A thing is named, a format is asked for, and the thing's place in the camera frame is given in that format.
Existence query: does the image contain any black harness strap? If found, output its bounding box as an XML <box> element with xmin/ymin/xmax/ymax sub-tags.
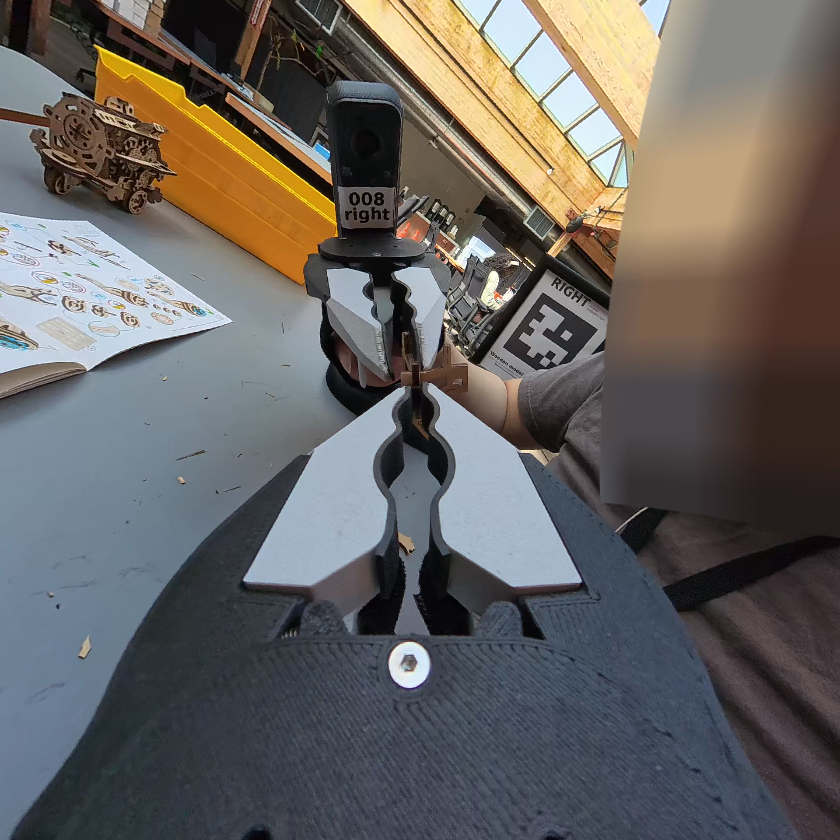
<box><xmin>619</xmin><ymin>507</ymin><xmax>672</xmax><ymax>553</ymax></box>
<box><xmin>661</xmin><ymin>535</ymin><xmax>840</xmax><ymax>613</ymax></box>

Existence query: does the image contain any person's right forearm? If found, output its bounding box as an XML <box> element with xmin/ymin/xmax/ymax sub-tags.
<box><xmin>453</xmin><ymin>361</ymin><xmax>527</xmax><ymax>452</ymax></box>

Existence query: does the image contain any framed black-white marker sign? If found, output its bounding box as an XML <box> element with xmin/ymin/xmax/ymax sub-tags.
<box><xmin>471</xmin><ymin>252</ymin><xmax>613</xmax><ymax>382</ymax></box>

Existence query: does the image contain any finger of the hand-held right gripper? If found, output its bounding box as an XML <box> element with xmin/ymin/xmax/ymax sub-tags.
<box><xmin>400</xmin><ymin>266</ymin><xmax>447</xmax><ymax>370</ymax></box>
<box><xmin>326</xmin><ymin>268</ymin><xmax>399</xmax><ymax>383</ymax></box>

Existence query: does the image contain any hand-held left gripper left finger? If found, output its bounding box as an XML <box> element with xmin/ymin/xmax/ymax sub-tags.
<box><xmin>243</xmin><ymin>387</ymin><xmax>418</xmax><ymax>636</ymax></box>

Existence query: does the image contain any background work table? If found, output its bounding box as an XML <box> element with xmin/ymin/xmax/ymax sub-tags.
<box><xmin>225</xmin><ymin>92</ymin><xmax>333</xmax><ymax>185</ymax></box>

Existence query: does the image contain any assembled wooden model vehicle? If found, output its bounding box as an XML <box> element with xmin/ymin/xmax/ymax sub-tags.
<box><xmin>29</xmin><ymin>92</ymin><xmax>178</xmax><ymax>216</ymax></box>

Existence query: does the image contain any instruction booklet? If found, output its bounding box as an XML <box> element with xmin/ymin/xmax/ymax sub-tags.
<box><xmin>0</xmin><ymin>211</ymin><xmax>234</xmax><ymax>400</ymax></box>

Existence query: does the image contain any long wooden model part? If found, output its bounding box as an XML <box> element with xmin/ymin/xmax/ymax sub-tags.
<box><xmin>394</xmin><ymin>343</ymin><xmax>471</xmax><ymax>396</ymax></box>

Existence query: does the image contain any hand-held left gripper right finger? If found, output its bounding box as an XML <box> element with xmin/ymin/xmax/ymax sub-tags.
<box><xmin>419</xmin><ymin>387</ymin><xmax>584</xmax><ymax>636</ymax></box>

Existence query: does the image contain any yellow plastic bin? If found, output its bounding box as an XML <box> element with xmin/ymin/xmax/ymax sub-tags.
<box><xmin>94</xmin><ymin>45</ymin><xmax>339</xmax><ymax>285</ymax></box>

